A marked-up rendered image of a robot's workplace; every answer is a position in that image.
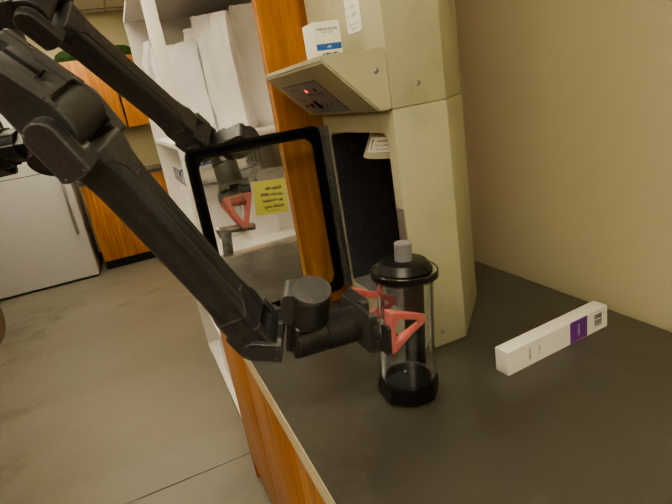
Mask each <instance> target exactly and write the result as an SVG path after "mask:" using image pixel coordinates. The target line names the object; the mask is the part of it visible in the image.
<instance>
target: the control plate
mask: <svg viewBox="0 0 672 504"><path fill-rule="evenodd" d="M312 88H314V89H315V90H316V91H317V92H315V91H313V90H312ZM282 89H283V90H284V91H285V92H287V93H288V94H289V95H291V96H292V97H293V98H294V99H296V100H297V101H298V102H299V103H301V104H302V105H303V106H304V107H306V108H307V109H308V110H309V111H311V112H312V113H322V112H336V111H349V110H350V109H348V108H347V107H346V106H345V105H344V104H342V103H341V102H340V101H339V100H338V99H336V98H335V97H334V96H333V95H332V94H330V93H329V92H328V91H327V90H326V89H324V88H323V87H322V86H321V85H320V84H318V83H317V82H316V81H315V80H313V81H309V82H305V83H301V84H296V85H292V86H288V87H284V88H282ZM304 90H306V91H308V92H309V93H306V92H305V91H304ZM312 101H316V102H318V103H319V104H320V105H321V104H322V103H321V102H323V103H324V104H325V105H323V107H324V109H321V108H319V107H318V106H317V105H316V104H315V103H313V102H312ZM326 101H327V102H328V103H330V105H329V104H328V105H326ZM331 101H333V102H334V103H335V104H333V105H331ZM310 103H311V104H313V105H314V106H315V108H312V107H311V106H310V105H309V104H310ZM306 105H308V106H309V107H310V108H309V107H307V106H306ZM321 106H322V105H321Z"/></svg>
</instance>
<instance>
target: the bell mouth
mask: <svg viewBox="0 0 672 504"><path fill-rule="evenodd" d="M363 157H364V158H367V159H390V153H389V145H388V140H387V138H386V136H385V135H384V134H383V133H370V134H369V138H368V141H367V145H366V148H365V152H364V156H363Z"/></svg>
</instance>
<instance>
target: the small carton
mask: <svg viewBox="0 0 672 504"><path fill-rule="evenodd" d="M302 31H303V37H304V43H305V50H306V56H307V60H309V59H312V58H315V57H318V56H320V55H326V54H333V53H341V52H343V49H342V42H341V35H340V28H339V21H338V20H330V21H321V22H312V23H310V24H308V25H306V26H304V27H303V28H302Z"/></svg>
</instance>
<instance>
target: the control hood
mask: <svg viewBox="0 0 672 504"><path fill-rule="evenodd" d="M265 78H266V79H267V81H268V82H269V83H271V84H272V85H273V86H274V87H276V88H277V89H278V90H279V91H281V92H282V93H283V94H285V95H286V96H287V97H288V98H290V99H291V100H292V101H293V102H295V103H296V104H297V105H299V106H300V107H301V108H302V109H304V110H305V111H306V112H307V113H309V114H310V115H313V116H318V115H334V114H350V113H366V112H381V111H386V110H390V108H391V100H390V91H389V83H388V74H387V66H386V57H385V49H383V47H377V48H370V49H363V50H355V51H348V52H341V53H333V54H326V55H320V56H318V57H315V58H312V59H309V60H306V61H303V62H300V63H298V64H295V65H292V66H289V67H286V68H283V69H281V70H278V71H275V72H272V73H269V74H266V76H265ZM313 80H315V81H316V82H317V83H318V84H320V85H321V86H322V87H323V88H324V89H326V90H327V91H328V92H329V93H330V94H332V95H333V96H334V97H335V98H336V99H338V100H339V101H340V102H341V103H342V104H344V105H345V106H346V107H347V108H348V109H350V110H349V111H336V112H322V113H312V112H311V111H309V110H308V109H307V108H306V107H304V106H303V105H302V104H301V103H299V102H298V101H297V100H296V99H294V98H293V97H292V96H291V95H289V94H288V93H287V92H285V91H284V90H283V89H282V88H284V87H288V86H292V85H296V84H301V83H305V82H309V81H313Z"/></svg>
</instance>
